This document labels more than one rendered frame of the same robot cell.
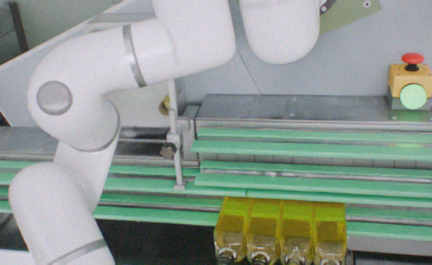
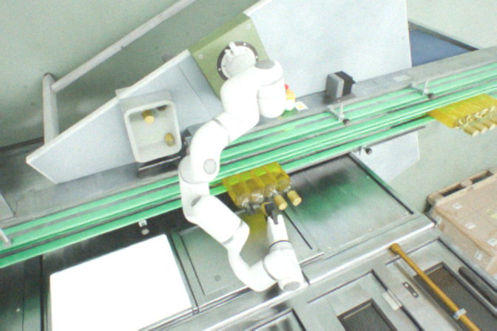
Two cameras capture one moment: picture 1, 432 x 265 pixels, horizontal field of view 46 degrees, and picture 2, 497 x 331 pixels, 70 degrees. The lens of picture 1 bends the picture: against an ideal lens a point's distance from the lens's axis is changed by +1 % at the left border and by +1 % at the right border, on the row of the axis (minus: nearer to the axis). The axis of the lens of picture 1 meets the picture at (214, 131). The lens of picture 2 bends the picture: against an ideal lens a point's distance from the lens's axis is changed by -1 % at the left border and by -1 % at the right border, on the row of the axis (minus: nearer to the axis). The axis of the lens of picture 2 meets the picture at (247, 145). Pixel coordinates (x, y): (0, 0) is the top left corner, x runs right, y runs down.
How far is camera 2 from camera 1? 0.65 m
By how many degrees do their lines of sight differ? 33
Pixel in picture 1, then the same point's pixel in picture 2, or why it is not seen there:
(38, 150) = (99, 192)
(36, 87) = (201, 164)
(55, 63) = (204, 150)
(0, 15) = not seen: outside the picture
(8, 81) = (52, 157)
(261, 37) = (271, 109)
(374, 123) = (278, 120)
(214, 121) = not seen: hidden behind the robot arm
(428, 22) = (285, 69)
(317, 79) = not seen: hidden behind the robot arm
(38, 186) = (214, 207)
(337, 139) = (268, 133)
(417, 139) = (297, 123)
